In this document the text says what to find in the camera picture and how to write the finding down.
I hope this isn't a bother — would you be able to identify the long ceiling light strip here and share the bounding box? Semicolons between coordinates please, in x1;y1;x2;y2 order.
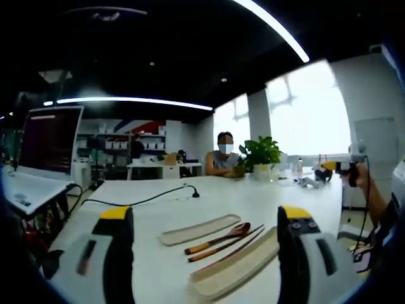
43;96;213;111
232;0;311;63

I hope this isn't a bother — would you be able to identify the black table cable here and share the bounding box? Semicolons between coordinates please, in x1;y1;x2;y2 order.
80;185;201;208

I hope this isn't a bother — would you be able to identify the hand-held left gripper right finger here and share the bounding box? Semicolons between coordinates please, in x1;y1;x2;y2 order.
277;205;361;304

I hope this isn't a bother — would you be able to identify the green potted plant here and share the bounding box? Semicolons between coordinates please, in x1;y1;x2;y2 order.
238;136;283;182

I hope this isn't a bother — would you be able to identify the black and yellow device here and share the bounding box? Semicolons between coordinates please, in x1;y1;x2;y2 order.
314;163;333;184

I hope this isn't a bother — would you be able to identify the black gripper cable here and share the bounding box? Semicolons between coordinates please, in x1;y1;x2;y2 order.
353;154;371;254

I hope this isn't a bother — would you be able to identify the person's right hand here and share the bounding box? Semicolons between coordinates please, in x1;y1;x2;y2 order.
354;163;371;190

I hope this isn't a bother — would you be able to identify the wooden spoon utensil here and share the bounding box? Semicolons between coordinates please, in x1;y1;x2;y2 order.
184;222;252;255

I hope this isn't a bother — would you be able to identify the computer monitor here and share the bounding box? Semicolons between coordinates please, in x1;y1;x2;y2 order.
16;105;85;182

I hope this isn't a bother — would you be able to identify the wooden chopstick utensil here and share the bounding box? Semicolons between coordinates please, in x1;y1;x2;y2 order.
202;224;265;251
187;228;266;263

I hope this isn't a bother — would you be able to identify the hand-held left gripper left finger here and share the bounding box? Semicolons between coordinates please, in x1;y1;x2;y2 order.
50;205;136;304

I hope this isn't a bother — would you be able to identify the white background table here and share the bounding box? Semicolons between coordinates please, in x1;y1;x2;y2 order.
126;160;203;181

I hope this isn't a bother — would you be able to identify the beige cutlery case lid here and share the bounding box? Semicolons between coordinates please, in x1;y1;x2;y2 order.
159;214;242;248

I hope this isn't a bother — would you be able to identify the beige cutlery case base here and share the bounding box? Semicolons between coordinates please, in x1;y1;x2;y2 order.
189;225;281;302

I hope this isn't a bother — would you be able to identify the white storage shelf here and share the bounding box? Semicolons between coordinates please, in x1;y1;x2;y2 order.
77;120;167;161

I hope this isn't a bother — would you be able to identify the white side desk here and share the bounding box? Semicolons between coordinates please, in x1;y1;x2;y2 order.
0;166;80;220

